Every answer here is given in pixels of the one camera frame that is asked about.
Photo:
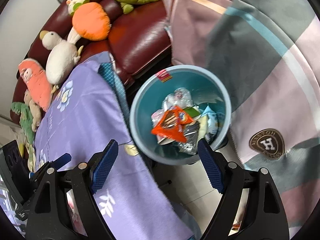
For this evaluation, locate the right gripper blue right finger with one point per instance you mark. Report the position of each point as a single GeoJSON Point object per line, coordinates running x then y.
{"type": "Point", "coordinates": [211, 167]}

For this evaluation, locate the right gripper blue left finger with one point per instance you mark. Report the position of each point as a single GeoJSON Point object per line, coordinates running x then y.
{"type": "Point", "coordinates": [102, 165]}

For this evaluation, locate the orange red snack bag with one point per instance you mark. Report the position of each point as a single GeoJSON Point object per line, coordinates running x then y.
{"type": "Point", "coordinates": [172, 123]}

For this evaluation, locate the blue plastic trash bin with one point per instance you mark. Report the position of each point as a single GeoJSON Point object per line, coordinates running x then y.
{"type": "Point", "coordinates": [146, 110]}

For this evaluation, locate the light blue milk carton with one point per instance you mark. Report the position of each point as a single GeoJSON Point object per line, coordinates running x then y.
{"type": "Point", "coordinates": [215, 122]}

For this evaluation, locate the green crocodile plush toy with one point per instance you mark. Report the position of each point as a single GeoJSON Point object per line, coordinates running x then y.
{"type": "Point", "coordinates": [26, 120]}

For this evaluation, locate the crumpled clear plastic bottle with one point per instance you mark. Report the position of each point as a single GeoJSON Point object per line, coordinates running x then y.
{"type": "Point", "coordinates": [181, 97]}

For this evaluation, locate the beige small plush toy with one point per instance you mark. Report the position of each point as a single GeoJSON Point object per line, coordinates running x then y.
{"type": "Point", "coordinates": [35, 110]}

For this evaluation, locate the red sticker on bin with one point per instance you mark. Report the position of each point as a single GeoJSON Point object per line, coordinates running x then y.
{"type": "Point", "coordinates": [163, 75]}

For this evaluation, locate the pink salmon plush toy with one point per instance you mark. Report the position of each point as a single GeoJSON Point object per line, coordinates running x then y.
{"type": "Point", "coordinates": [34, 76]}

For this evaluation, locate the white duck plush toy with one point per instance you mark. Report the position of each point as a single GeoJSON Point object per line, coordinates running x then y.
{"type": "Point", "coordinates": [64, 55]}

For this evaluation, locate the plaid pink grey blanket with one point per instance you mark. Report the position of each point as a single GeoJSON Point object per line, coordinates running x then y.
{"type": "Point", "coordinates": [266, 53]}

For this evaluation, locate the dark red leather sofa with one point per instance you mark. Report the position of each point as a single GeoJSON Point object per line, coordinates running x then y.
{"type": "Point", "coordinates": [137, 41]}

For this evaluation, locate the orange carrot plush toy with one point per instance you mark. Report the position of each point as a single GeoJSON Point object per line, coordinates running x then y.
{"type": "Point", "coordinates": [89, 21]}

